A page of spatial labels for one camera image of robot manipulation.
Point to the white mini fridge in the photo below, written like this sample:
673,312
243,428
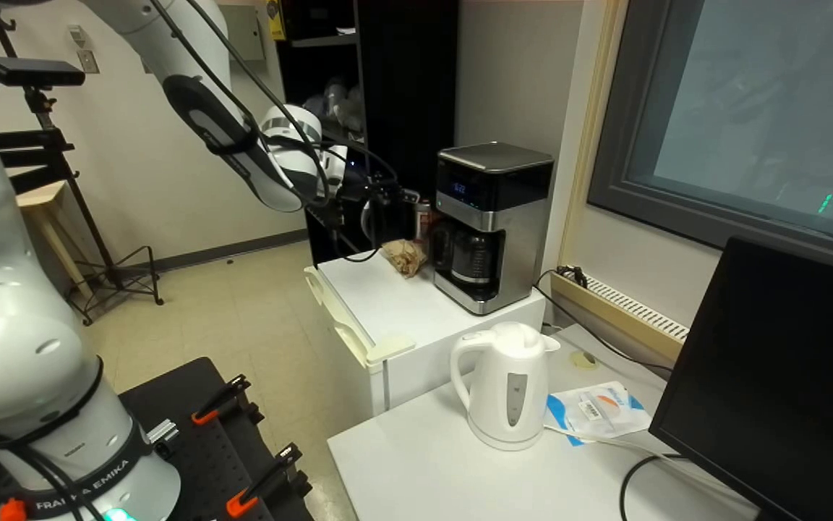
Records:
390,336

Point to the black camera on tripod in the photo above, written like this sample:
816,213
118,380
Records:
37,157

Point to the black silver coffee maker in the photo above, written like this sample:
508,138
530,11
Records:
492,206

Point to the white electric kettle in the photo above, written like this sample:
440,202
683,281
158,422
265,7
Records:
502,380

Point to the white desk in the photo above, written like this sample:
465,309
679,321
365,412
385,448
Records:
421,461

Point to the blue white packet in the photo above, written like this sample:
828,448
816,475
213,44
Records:
596,412

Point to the black shelving unit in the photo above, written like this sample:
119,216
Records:
379,76

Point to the black computer monitor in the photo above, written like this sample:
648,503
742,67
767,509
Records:
751,397

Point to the wooden stool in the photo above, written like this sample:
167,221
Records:
40,203

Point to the crumpled brown paper bag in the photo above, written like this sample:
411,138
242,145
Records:
405,257

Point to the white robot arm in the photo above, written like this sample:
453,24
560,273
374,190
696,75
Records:
187,50

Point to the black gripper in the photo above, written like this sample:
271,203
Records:
365,195

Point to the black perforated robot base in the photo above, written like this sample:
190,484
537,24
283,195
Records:
194,452

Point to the black orange clamp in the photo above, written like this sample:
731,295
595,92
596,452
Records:
220,404
254,497

